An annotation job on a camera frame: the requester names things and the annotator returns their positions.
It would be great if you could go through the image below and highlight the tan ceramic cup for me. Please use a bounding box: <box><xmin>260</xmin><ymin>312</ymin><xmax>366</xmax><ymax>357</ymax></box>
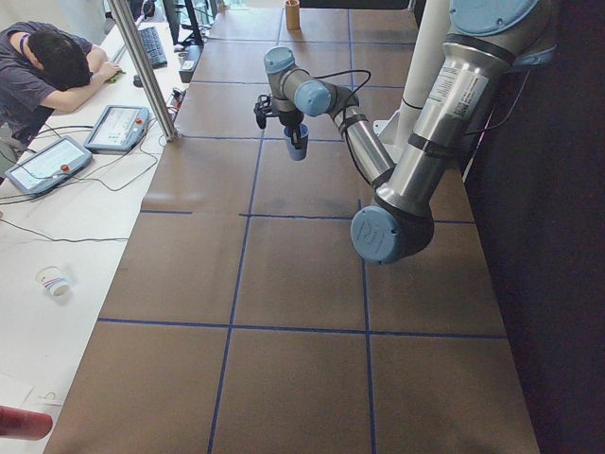
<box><xmin>284</xmin><ymin>0</ymin><xmax>301</xmax><ymax>31</ymax></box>

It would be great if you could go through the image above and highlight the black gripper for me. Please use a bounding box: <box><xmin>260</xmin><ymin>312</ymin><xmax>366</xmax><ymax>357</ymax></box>
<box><xmin>276</xmin><ymin>108</ymin><xmax>304</xmax><ymax>149</ymax></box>

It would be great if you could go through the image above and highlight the near teach pendant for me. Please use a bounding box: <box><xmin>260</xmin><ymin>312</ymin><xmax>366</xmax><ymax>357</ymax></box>
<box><xmin>5</xmin><ymin>137</ymin><xmax>93</xmax><ymax>196</ymax></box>

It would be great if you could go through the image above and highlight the blue ribbed plastic cup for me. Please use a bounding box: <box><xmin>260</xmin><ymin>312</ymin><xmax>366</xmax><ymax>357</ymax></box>
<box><xmin>284</xmin><ymin>123</ymin><xmax>308</xmax><ymax>161</ymax></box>

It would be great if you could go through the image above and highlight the far teach pendant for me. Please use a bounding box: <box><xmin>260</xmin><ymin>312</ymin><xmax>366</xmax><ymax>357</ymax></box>
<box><xmin>84</xmin><ymin>105</ymin><xmax>150</xmax><ymax>154</ymax></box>

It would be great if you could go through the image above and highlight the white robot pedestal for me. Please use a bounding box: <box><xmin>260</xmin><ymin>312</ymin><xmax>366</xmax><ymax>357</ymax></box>
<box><xmin>373</xmin><ymin>0</ymin><xmax>451</xmax><ymax>163</ymax></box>

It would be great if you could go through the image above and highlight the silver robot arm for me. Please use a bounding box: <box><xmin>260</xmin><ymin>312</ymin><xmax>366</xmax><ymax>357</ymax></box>
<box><xmin>254</xmin><ymin>1</ymin><xmax>559</xmax><ymax>264</ymax></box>

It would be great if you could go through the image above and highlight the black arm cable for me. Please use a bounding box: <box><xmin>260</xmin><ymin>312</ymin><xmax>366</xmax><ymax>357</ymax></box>
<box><xmin>311</xmin><ymin>69</ymin><xmax>374</xmax><ymax>185</ymax></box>

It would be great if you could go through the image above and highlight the person in grey shirt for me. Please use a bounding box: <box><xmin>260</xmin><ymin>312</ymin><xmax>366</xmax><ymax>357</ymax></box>
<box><xmin>1</xmin><ymin>21</ymin><xmax>121</xmax><ymax>147</ymax></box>

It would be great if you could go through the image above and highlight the paper cup on side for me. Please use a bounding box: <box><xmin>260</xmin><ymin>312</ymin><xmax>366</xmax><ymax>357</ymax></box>
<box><xmin>36</xmin><ymin>266</ymin><xmax>70</xmax><ymax>297</ymax></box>

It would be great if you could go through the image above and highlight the black keyboard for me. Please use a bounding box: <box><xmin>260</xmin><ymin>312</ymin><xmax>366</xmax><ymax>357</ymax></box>
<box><xmin>138</xmin><ymin>26</ymin><xmax>167</xmax><ymax>69</ymax></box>

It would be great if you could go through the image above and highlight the red cylinder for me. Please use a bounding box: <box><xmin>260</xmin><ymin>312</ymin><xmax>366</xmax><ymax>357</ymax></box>
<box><xmin>0</xmin><ymin>406</ymin><xmax>53</xmax><ymax>441</ymax></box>

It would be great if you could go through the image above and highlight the aluminium frame post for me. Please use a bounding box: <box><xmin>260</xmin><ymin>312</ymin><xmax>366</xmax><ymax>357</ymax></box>
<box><xmin>109</xmin><ymin>0</ymin><xmax>178</xmax><ymax>142</ymax></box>

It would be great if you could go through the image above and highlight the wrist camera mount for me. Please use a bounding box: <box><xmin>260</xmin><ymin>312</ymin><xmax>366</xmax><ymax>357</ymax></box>
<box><xmin>253</xmin><ymin>95</ymin><xmax>278</xmax><ymax>130</ymax></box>

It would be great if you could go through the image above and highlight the teach pendant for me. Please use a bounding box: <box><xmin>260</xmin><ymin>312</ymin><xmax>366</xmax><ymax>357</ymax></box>
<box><xmin>84</xmin><ymin>105</ymin><xmax>150</xmax><ymax>154</ymax></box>
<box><xmin>5</xmin><ymin>137</ymin><xmax>93</xmax><ymax>196</ymax></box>

